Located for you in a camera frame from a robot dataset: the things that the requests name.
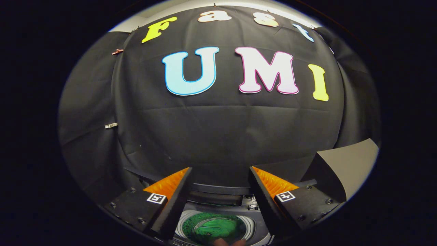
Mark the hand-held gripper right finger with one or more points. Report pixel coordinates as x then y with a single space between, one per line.
263 201

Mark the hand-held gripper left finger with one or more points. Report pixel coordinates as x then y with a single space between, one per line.
175 205

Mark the dark grey washing machine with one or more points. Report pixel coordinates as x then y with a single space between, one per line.
218 201

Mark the green button shirt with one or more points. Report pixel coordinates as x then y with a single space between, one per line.
215 227

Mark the black backdrop cloth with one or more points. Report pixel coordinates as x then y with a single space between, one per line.
222 130

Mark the grey top white cabinet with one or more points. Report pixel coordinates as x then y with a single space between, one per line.
351 164

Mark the silver clip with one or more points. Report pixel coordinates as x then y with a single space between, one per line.
111 125

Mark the copper clip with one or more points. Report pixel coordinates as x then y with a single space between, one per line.
117 52

